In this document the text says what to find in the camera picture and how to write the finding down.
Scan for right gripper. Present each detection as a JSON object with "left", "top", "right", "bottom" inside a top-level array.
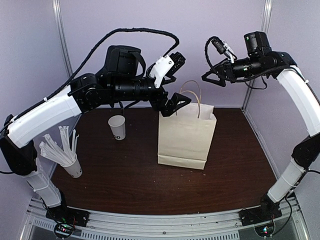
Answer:
[{"left": 202, "top": 55, "right": 268, "bottom": 87}]

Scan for brown paper bag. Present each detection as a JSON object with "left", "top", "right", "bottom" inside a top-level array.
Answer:
[{"left": 157, "top": 88, "right": 217, "bottom": 170}]

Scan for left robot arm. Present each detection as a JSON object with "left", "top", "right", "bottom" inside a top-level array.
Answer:
[{"left": 0, "top": 45, "right": 191, "bottom": 222}]

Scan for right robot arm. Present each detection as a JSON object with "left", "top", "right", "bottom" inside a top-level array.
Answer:
[{"left": 201, "top": 31, "right": 320, "bottom": 221}]

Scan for white cup holding straws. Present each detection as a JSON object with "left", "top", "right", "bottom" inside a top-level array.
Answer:
[{"left": 61, "top": 155, "right": 83, "bottom": 179}]

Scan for paper wrapped straws bundle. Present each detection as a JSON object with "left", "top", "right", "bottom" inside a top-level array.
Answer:
[{"left": 39, "top": 126, "right": 79, "bottom": 167}]

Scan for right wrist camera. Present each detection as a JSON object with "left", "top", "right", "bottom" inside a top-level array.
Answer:
[{"left": 211, "top": 37, "right": 238, "bottom": 64}]

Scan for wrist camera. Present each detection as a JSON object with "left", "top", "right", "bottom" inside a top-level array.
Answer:
[
  {"left": 211, "top": 37, "right": 238, "bottom": 64},
  {"left": 149, "top": 51, "right": 187, "bottom": 89}
]

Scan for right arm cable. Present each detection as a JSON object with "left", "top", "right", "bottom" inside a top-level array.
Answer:
[{"left": 204, "top": 36, "right": 223, "bottom": 73}]

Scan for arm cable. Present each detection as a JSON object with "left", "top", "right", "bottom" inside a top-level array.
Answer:
[
  {"left": 204, "top": 36, "right": 223, "bottom": 73},
  {"left": 0, "top": 27, "right": 181, "bottom": 131}
]

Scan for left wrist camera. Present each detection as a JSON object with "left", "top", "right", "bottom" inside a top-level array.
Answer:
[{"left": 149, "top": 51, "right": 187, "bottom": 89}]

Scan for right aluminium frame post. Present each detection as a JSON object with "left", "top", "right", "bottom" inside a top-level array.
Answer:
[{"left": 242, "top": 0, "right": 273, "bottom": 112}]

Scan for aluminium frame post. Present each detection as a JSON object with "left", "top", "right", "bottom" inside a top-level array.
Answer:
[
  {"left": 242, "top": 0, "right": 273, "bottom": 112},
  {"left": 52, "top": 0, "right": 73, "bottom": 77}
]

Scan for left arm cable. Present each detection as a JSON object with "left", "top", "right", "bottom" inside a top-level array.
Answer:
[{"left": 0, "top": 27, "right": 181, "bottom": 131}]

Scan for left aluminium frame post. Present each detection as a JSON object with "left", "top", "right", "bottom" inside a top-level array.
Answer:
[{"left": 52, "top": 0, "right": 73, "bottom": 77}]

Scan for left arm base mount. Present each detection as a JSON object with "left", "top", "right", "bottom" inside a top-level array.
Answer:
[{"left": 44, "top": 205, "right": 90, "bottom": 239}]

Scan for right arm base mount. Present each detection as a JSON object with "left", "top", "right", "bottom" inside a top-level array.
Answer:
[{"left": 238, "top": 206, "right": 282, "bottom": 238}]

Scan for aluminium front rail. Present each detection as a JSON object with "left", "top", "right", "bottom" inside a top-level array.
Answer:
[{"left": 18, "top": 207, "right": 311, "bottom": 240}]

